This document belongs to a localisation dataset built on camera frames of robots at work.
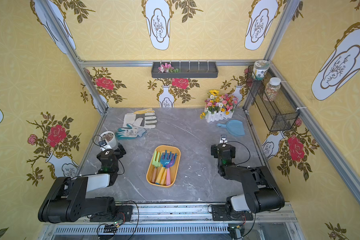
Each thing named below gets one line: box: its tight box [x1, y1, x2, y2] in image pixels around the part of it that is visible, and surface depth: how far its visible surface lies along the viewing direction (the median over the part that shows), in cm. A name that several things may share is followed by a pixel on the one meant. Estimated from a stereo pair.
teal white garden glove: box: [115, 123, 146, 140], surface depth 108 cm
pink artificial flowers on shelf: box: [158, 62, 179, 73], surface depth 89 cm
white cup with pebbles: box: [99, 131, 117, 149], surface depth 98 cm
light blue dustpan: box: [216, 119, 245, 136], surface depth 112 cm
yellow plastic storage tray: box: [146, 145, 181, 187], surface depth 89 cm
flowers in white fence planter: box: [199, 89, 239, 123], surface depth 106 cm
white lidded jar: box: [252, 60, 271, 81], surface depth 87 cm
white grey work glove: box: [123, 108, 158, 129], surface depth 116 cm
